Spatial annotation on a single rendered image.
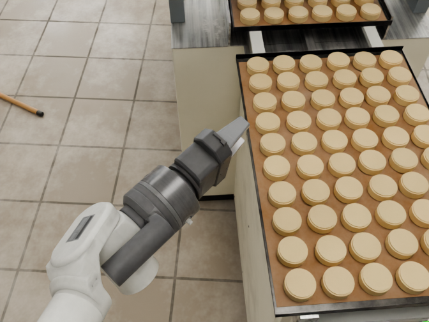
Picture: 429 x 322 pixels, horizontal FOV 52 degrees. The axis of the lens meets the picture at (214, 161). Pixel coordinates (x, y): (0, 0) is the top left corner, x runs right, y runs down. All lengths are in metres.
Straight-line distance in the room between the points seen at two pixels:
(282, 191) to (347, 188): 0.12
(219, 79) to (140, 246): 0.80
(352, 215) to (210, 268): 1.00
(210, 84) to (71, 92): 1.20
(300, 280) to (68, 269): 0.37
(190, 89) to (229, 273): 0.75
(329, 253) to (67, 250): 0.42
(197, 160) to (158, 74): 1.77
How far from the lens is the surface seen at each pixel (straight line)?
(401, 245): 0.81
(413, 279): 0.79
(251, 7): 1.19
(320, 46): 1.23
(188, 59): 1.22
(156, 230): 0.56
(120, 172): 1.98
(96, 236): 0.55
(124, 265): 0.55
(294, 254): 0.75
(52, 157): 2.12
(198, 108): 1.36
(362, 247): 0.79
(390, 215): 0.83
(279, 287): 0.75
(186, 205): 0.60
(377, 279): 0.77
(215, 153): 0.60
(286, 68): 1.02
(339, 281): 0.75
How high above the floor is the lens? 1.60
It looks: 54 degrees down
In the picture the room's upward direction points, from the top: straight up
